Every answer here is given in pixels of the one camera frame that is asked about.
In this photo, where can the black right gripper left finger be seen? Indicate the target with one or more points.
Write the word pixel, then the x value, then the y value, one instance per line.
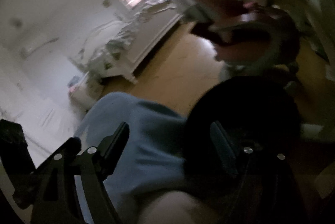
pixel 93 166

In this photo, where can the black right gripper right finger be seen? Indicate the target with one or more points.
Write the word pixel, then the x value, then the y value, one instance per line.
pixel 261 175

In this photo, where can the white nightstand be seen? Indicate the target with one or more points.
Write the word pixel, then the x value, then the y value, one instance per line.
pixel 87 91

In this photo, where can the white wardrobe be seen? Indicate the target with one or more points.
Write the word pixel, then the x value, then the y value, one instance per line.
pixel 45 124

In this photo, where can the white bed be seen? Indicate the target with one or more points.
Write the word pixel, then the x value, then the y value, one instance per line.
pixel 118 47

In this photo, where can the air conditioner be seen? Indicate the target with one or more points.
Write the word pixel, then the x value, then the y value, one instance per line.
pixel 30 47

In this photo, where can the pink desk chair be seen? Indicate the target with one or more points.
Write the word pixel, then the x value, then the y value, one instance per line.
pixel 248 33

